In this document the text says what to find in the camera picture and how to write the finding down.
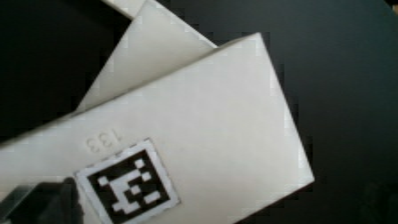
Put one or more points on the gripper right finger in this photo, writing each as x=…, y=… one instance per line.
x=380, y=207

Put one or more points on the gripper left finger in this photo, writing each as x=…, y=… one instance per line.
x=44, y=204

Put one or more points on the white cabinet top block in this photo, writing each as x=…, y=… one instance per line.
x=184, y=152

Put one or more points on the white cabinet body box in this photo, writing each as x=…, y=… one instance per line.
x=161, y=45

